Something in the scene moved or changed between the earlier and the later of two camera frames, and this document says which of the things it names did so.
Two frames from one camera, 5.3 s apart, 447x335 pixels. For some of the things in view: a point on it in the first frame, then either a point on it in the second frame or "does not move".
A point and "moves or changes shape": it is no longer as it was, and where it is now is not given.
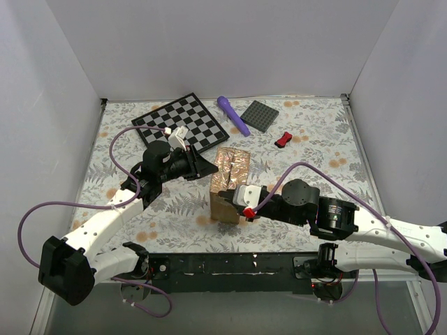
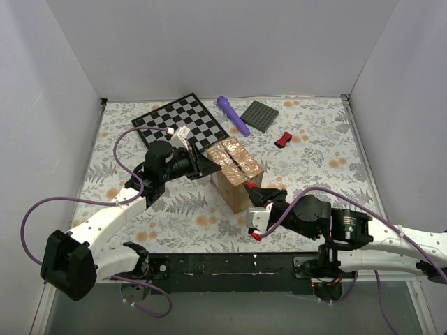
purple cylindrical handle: x=233 y=116 does not move
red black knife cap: x=283 y=139 does not move
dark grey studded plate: x=260 y=116 does not move
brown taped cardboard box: x=230 y=168 moves or changes shape
